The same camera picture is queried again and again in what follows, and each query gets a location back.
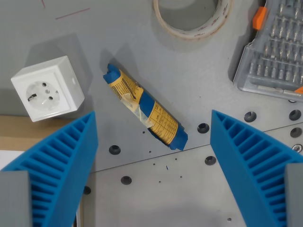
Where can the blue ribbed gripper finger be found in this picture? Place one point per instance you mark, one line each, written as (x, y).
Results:
(71, 151)
(239, 151)

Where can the blue bag with yellow label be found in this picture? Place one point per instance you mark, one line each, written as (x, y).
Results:
(144, 106)

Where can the brown cardboard sheet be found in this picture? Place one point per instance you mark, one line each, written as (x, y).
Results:
(28, 132)

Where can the white paper sheet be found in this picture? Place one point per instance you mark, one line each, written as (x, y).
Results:
(9, 158)

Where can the clear screwdriver bit case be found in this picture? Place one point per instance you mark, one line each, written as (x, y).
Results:
(272, 61)

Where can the roll of clear adhesive tape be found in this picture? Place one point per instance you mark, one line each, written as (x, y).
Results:
(189, 32)

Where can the white wall power socket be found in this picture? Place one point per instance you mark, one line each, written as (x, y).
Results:
(47, 89)

